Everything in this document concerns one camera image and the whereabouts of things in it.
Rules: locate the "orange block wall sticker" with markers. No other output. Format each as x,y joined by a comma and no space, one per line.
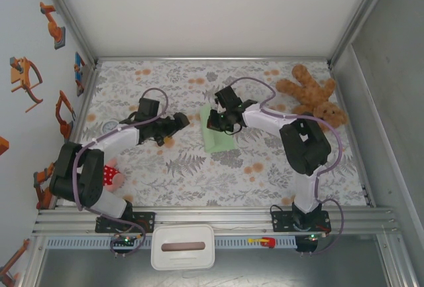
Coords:
3,146

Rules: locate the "white plastic tissue box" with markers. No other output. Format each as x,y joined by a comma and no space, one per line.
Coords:
182,257

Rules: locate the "small circuit board with LED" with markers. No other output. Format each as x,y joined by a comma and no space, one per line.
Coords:
314,236
126,240

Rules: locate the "orange grey gripper wall sticker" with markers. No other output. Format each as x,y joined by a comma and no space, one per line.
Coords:
20,78

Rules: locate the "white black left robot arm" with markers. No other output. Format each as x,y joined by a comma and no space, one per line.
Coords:
112,138

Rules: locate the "blue orange machine wall sticker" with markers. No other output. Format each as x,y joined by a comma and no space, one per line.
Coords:
79,68

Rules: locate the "light green paper sheet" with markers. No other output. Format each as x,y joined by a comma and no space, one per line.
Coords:
218,142

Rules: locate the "pink plush red dotted dress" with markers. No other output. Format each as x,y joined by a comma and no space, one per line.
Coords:
111,174

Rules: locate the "aluminium extrusion frame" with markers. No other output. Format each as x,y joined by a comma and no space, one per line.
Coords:
215,217

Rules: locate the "floral print tablecloth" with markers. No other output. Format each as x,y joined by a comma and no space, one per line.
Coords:
198,181

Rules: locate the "red yellow small tool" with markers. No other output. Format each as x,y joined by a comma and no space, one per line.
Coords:
265,241

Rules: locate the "brown teddy bear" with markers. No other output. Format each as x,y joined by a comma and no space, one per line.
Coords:
311,94

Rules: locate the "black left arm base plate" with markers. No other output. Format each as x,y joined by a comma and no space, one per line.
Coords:
147,222

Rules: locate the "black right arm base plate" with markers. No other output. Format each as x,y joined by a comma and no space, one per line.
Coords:
281,222

